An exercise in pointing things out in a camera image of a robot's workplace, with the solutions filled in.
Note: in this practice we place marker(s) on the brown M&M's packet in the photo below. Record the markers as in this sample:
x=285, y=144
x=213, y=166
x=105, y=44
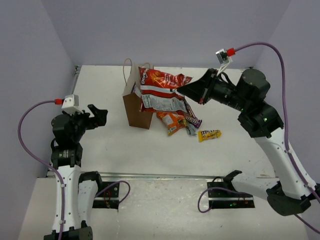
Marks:
x=192, y=124

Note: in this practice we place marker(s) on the orange Reese's packet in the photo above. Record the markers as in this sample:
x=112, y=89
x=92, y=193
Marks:
x=173, y=122

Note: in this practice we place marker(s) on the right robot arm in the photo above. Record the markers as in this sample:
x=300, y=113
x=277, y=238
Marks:
x=292, y=189

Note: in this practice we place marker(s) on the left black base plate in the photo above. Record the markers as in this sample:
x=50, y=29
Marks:
x=108, y=199

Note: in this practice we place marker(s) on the purple Fox's candy bag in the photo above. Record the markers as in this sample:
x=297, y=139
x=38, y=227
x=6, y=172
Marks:
x=136, y=90

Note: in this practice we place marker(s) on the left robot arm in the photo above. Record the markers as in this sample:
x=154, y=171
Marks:
x=76, y=190

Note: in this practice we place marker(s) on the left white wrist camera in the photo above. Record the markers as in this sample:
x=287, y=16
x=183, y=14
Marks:
x=71, y=105

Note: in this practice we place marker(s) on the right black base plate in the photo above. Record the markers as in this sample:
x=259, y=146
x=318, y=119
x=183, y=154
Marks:
x=220, y=199

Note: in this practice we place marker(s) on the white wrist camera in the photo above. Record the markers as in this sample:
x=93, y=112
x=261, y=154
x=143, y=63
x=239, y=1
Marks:
x=223, y=59
x=71, y=105

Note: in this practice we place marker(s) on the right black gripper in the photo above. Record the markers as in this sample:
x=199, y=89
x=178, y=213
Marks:
x=202, y=90

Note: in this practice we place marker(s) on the yellow M&M's packet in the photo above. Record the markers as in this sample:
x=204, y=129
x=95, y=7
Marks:
x=204, y=135

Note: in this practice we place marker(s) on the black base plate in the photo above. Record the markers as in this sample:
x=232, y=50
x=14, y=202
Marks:
x=220, y=199
x=108, y=199

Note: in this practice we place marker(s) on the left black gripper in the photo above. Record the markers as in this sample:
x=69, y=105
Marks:
x=87, y=118

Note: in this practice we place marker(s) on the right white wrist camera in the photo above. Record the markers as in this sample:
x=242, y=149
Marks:
x=223, y=59

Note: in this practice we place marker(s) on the brown paper bag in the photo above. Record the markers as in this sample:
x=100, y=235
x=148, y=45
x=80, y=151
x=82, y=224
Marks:
x=132, y=103

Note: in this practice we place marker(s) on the red Doritos chip bag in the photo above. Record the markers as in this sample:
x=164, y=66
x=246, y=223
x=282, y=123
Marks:
x=158, y=91

